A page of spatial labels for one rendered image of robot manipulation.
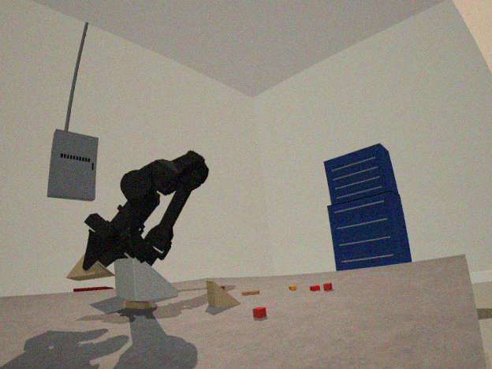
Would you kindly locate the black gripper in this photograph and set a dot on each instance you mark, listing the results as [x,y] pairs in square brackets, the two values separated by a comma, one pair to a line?
[105,245]

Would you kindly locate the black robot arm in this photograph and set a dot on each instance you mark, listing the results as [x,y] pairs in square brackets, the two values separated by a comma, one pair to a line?
[182,176]

